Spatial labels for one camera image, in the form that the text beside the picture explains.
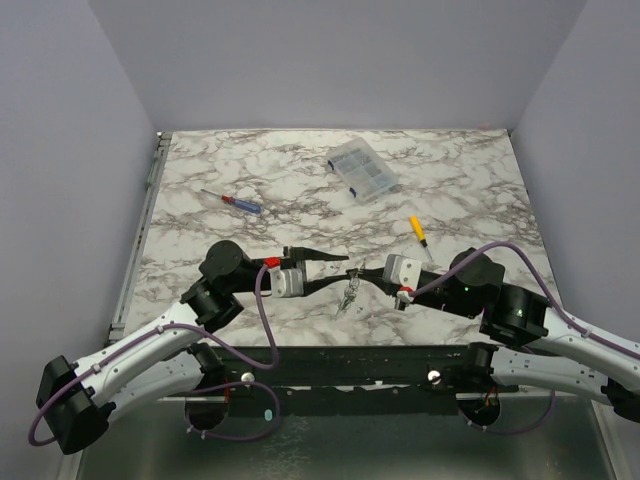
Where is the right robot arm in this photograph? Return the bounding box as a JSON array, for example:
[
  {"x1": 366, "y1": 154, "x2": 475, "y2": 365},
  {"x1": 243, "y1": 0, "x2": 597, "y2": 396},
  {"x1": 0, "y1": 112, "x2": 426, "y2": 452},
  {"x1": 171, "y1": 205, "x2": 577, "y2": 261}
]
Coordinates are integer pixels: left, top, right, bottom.
[{"x1": 358, "y1": 246, "x2": 639, "y2": 422}]

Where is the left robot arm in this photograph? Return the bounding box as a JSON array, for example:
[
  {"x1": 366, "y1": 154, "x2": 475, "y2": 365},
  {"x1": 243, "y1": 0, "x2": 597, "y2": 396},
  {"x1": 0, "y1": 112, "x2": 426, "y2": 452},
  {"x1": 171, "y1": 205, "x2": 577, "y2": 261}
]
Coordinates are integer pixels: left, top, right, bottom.
[{"x1": 28, "y1": 240, "x2": 342, "y2": 455}]

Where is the yellow screwdriver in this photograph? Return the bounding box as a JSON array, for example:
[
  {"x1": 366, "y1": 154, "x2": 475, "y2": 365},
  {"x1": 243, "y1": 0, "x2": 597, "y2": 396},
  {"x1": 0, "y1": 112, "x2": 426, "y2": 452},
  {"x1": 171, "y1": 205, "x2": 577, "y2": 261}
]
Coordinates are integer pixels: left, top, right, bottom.
[{"x1": 409, "y1": 216, "x2": 433, "y2": 262}]

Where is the blue red screwdriver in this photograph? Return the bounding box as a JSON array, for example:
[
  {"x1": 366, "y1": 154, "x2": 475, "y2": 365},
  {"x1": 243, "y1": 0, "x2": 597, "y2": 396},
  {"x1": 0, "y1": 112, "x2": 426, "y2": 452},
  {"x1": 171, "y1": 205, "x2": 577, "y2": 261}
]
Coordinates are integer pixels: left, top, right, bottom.
[{"x1": 200, "y1": 189, "x2": 262, "y2": 215}]

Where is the clear plastic screw box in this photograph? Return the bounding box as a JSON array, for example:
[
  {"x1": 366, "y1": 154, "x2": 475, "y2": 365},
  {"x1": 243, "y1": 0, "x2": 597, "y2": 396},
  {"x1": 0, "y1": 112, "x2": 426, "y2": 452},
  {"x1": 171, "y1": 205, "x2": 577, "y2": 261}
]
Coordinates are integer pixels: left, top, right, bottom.
[{"x1": 326, "y1": 137, "x2": 399, "y2": 204}]

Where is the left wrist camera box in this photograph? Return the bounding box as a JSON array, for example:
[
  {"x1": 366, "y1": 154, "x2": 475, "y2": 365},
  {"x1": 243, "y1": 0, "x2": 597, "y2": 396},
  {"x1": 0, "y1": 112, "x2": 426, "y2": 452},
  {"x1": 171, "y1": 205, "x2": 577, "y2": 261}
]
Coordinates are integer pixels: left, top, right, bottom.
[{"x1": 264, "y1": 257, "x2": 307, "y2": 298}]

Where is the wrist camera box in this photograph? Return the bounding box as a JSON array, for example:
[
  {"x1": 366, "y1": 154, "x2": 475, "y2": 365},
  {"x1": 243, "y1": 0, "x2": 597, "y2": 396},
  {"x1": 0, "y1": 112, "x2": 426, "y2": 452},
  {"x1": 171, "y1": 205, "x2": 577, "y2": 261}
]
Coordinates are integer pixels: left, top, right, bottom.
[
  {"x1": 264, "y1": 257, "x2": 307, "y2": 298},
  {"x1": 382, "y1": 254, "x2": 423, "y2": 311}
]

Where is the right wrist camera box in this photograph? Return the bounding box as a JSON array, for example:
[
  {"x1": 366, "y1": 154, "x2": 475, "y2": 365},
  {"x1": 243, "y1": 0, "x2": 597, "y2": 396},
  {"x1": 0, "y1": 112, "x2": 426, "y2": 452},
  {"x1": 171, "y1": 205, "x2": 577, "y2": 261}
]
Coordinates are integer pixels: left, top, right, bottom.
[{"x1": 382, "y1": 254, "x2": 423, "y2": 311}]

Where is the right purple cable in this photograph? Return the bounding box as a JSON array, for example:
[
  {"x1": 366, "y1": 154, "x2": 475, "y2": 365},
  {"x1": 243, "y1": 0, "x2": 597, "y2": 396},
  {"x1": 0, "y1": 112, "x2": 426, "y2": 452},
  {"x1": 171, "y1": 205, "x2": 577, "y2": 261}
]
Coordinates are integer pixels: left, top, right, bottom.
[{"x1": 407, "y1": 241, "x2": 640, "y2": 360}]

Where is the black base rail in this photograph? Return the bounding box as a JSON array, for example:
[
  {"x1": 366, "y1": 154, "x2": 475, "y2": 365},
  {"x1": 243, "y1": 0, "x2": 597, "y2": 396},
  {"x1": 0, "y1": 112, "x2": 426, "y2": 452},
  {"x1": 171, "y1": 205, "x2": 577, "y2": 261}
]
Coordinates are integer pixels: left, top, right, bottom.
[{"x1": 186, "y1": 342, "x2": 498, "y2": 417}]

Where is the aluminium frame rail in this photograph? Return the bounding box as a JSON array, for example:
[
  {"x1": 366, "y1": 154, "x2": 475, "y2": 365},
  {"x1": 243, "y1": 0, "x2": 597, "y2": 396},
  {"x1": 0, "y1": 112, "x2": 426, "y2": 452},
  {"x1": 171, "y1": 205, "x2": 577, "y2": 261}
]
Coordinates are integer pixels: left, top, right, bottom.
[{"x1": 105, "y1": 132, "x2": 172, "y2": 346}]

